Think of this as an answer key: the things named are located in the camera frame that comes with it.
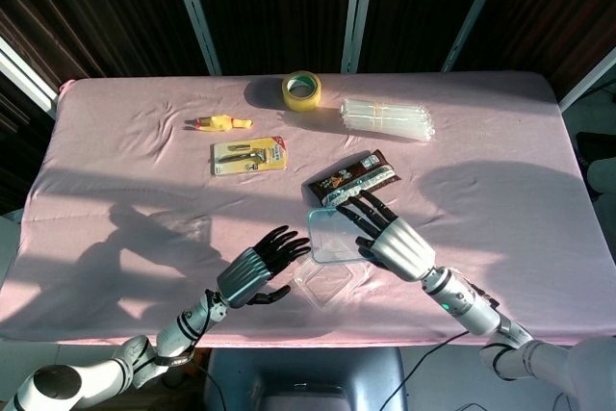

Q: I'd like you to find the white metal frame post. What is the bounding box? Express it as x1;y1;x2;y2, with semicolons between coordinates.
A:
341;0;379;74
441;0;514;73
166;0;222;76

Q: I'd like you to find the white metal frame rail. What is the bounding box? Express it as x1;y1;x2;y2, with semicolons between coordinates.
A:
0;35;60;119
557;47;616;112

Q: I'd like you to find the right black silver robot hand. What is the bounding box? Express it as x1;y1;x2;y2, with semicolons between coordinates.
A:
336;190;437;283

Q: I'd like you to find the razor on yellow card pack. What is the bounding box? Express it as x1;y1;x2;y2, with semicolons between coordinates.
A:
211;135;289;177

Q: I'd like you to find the yellow packing tape roll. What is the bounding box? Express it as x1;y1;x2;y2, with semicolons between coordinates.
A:
281;70;322;113

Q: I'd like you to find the black equipment beside table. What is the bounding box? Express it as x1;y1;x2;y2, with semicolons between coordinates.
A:
575;131;616;200

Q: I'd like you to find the grey blue robot torso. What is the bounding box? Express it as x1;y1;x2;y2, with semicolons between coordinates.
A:
204;347;408;411

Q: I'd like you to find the black cable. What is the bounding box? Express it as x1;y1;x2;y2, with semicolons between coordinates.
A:
379;331;472;411

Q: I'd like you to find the bundle of clear plastic sticks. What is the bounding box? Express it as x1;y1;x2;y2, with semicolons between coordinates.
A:
340;97;437;143

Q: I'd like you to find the brown snack packet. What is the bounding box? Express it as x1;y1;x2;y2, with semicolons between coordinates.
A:
302;148;402;214

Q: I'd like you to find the yellow rubber chicken toy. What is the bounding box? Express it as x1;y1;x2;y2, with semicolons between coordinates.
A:
184;113;254;133

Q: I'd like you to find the clear plastic container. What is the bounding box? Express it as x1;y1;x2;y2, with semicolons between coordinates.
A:
292;259;372;311

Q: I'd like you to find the pink tablecloth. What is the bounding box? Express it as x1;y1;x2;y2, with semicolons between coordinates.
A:
0;69;616;349

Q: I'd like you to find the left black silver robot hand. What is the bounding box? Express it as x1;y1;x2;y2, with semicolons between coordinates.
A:
216;225;312;310

